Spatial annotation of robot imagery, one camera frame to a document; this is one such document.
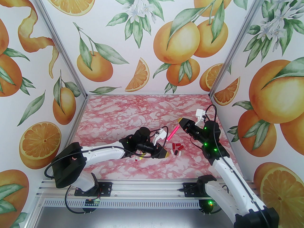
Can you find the pink highlighter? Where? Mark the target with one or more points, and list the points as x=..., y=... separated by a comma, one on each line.
x=173, y=132

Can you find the yellow highlighter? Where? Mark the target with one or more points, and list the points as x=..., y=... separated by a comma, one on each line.
x=141, y=157

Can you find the white pen with red cap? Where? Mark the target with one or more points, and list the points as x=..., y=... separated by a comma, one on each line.
x=136, y=159

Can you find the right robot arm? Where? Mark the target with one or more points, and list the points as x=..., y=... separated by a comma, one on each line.
x=237, y=187

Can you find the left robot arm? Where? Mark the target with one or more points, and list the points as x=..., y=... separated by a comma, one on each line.
x=102, y=152

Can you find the small circuit board with LED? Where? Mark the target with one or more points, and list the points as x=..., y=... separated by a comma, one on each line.
x=211, y=202

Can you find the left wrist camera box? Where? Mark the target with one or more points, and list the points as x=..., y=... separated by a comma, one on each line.
x=158, y=136

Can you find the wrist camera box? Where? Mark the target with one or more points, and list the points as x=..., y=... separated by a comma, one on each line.
x=158, y=136
x=200, y=115

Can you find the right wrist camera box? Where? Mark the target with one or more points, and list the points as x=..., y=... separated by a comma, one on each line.
x=200, y=115

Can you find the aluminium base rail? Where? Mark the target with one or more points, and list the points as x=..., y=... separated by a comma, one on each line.
x=142, y=186

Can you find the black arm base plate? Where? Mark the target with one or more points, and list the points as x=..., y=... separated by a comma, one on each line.
x=105, y=189
x=190, y=189

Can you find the aluminium corner post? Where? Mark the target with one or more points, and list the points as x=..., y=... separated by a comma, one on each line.
x=66, y=56
x=236, y=44

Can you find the aluminium frame leg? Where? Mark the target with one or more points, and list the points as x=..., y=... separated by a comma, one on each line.
x=35, y=212

